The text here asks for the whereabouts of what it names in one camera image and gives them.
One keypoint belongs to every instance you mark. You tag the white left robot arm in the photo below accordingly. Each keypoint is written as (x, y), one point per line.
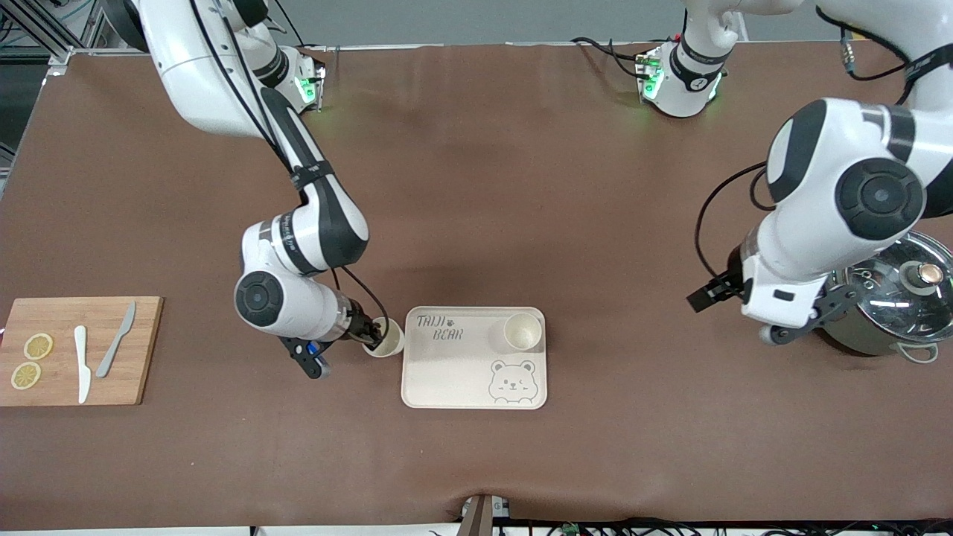
(834, 186)

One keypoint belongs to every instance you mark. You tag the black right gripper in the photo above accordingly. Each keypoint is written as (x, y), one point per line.
(359, 321)

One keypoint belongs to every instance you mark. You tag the cream bear print tray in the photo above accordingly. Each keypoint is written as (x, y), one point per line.
(461, 372)

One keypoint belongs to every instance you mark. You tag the white plastic knife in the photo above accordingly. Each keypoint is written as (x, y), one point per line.
(83, 368)

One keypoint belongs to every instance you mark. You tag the grey plastic knife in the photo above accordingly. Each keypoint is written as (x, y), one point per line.
(112, 350)

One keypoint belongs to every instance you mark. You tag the wooden cutting board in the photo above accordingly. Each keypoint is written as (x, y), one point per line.
(59, 313)

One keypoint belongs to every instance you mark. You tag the white IKEA cup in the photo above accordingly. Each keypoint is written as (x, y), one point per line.
(523, 332)
(387, 341)

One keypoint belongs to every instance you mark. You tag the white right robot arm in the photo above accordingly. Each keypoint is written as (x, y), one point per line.
(298, 238)

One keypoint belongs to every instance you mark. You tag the lemon slice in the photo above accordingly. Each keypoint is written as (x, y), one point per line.
(26, 375)
(38, 346)

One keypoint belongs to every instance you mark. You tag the glass pot lid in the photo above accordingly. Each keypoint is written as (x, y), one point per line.
(908, 290)

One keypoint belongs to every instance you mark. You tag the aluminium frame profile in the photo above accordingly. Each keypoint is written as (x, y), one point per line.
(37, 30)

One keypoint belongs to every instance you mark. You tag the grey-green electric cooking pot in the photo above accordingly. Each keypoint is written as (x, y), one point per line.
(864, 339)

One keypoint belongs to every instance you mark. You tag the brown table cover mat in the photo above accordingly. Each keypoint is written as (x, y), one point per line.
(521, 186)

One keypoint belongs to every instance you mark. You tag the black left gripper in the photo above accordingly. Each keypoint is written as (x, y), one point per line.
(733, 272)

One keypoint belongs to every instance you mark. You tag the metal table edge clamp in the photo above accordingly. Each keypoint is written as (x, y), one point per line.
(482, 514)

